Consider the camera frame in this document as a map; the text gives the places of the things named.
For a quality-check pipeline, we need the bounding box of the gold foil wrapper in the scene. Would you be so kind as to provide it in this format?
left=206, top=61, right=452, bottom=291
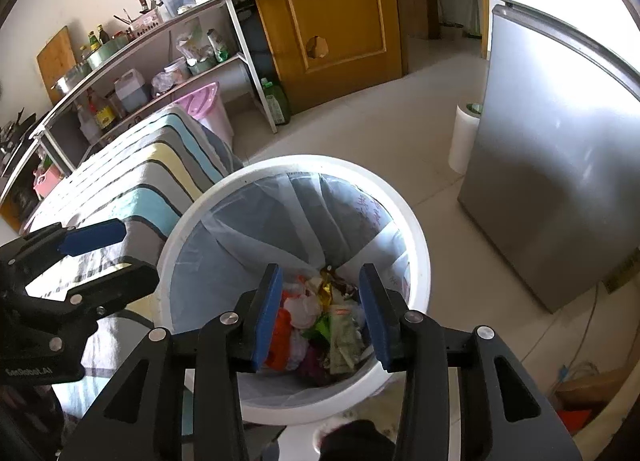
left=317, top=266, right=346, bottom=312

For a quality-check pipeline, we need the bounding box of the pink plastic basket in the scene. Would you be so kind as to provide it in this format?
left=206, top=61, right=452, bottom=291
left=32, top=163, right=63, bottom=199

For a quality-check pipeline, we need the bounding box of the green and white packet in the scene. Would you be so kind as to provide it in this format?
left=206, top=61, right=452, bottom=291
left=207, top=28, right=231, bottom=64

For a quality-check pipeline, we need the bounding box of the clear bottle with red cap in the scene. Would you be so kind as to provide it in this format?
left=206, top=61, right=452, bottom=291
left=75, top=101, right=101, bottom=144

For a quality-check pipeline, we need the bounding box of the striped tablecloth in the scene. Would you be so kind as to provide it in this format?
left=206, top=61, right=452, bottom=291
left=20, top=106, right=246, bottom=442

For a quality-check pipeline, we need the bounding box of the grey floor cable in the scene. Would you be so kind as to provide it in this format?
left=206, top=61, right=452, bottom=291
left=550, top=281, right=603, bottom=392

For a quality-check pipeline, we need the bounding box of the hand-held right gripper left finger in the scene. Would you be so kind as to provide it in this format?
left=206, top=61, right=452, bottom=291
left=57, top=263, right=285, bottom=461

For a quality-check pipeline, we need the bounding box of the wooden cutting board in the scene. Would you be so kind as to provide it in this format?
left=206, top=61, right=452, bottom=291
left=36, top=26, right=78, bottom=92

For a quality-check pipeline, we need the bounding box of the black cooking pot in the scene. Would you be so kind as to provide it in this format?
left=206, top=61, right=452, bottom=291
left=0, top=111, right=38, bottom=146

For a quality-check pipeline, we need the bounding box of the green snack packet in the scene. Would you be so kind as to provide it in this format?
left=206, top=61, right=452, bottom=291
left=315, top=308, right=368, bottom=374

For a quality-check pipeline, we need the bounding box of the yellow label sauce bottle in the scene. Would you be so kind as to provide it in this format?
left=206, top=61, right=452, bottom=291
left=92, top=91, right=117, bottom=129

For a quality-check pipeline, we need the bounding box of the plastic oil jug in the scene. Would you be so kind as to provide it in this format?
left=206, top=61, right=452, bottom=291
left=114, top=68, right=151, bottom=114

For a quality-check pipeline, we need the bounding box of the white food packet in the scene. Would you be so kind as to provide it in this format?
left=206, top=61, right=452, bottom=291
left=175, top=31, right=211, bottom=64

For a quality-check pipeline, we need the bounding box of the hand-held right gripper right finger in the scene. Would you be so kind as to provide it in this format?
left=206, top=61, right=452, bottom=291
left=359, top=263, right=583, bottom=461

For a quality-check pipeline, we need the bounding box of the person's black shoe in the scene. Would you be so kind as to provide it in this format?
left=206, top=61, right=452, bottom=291
left=320, top=418, right=397, bottom=461

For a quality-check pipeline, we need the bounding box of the green enamel basin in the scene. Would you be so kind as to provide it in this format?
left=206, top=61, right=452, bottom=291
left=86, top=36, right=130, bottom=69

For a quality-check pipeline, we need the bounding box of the white lidded tub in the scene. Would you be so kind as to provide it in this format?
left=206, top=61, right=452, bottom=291
left=164, top=60, right=191, bottom=84

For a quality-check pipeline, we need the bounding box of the crumpled clear plastic bag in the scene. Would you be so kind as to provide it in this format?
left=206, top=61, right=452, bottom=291
left=151, top=71, right=176, bottom=99

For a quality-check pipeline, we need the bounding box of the brown cardboard piece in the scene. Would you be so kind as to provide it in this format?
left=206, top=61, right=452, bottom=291
left=552, top=366, right=631, bottom=437

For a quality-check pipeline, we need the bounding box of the pink utensil basket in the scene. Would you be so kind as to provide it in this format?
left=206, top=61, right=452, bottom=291
left=126, top=11, right=163, bottom=39

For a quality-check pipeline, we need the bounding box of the white round bin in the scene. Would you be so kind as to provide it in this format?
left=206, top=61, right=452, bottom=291
left=156, top=155, right=431, bottom=424

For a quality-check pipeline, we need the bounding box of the green glass bottle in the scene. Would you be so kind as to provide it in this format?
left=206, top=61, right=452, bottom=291
left=260, top=78, right=292, bottom=126

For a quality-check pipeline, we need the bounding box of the translucent bin liner bag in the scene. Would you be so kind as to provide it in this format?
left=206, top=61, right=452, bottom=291
left=172, top=172, right=411, bottom=397

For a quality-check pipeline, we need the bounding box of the brown wooden door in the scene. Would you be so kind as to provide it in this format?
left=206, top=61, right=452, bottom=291
left=239, top=0, right=406, bottom=114

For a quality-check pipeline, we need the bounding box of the pink lidded storage bin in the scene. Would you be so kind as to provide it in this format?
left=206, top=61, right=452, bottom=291
left=172, top=82, right=236, bottom=146

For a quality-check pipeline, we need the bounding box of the metal basin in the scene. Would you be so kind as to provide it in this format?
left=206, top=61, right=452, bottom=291
left=50, top=63, right=93, bottom=96

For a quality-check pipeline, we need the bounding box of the silver refrigerator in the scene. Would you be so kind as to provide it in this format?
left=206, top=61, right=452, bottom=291
left=457, top=0, right=640, bottom=314

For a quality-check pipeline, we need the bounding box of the white plastic bag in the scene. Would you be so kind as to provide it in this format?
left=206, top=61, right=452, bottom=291
left=282, top=278, right=323, bottom=329

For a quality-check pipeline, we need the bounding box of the grey metal shelf rack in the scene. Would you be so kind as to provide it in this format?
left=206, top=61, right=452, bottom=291
left=0, top=0, right=278, bottom=237

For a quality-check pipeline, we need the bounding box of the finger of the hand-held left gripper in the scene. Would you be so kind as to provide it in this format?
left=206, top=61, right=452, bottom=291
left=20, top=261, right=161, bottom=318
left=0, top=219, right=126, bottom=274

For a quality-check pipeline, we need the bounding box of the white paper roll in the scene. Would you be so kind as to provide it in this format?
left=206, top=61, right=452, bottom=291
left=448, top=102, right=483, bottom=176

